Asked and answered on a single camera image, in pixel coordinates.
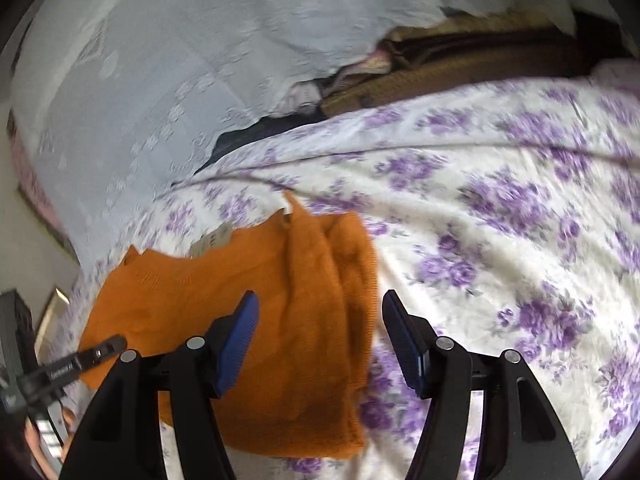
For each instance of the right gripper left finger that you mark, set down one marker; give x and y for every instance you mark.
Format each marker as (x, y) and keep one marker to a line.
(119, 436)

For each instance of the purple floral bed sheet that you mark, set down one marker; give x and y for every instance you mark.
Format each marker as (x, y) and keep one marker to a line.
(507, 214)

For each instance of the orange knit sweater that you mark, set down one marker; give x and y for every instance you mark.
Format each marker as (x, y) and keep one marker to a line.
(316, 282)

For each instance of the white lace cover cloth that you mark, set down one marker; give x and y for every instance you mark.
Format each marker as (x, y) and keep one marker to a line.
(116, 100)

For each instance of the person's left hand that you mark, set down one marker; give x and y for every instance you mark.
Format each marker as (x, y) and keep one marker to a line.
(32, 439)

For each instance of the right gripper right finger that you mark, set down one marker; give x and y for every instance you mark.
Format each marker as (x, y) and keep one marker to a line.
(491, 405)

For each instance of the brown woven mat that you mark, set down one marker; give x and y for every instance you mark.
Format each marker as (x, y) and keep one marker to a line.
(544, 60)

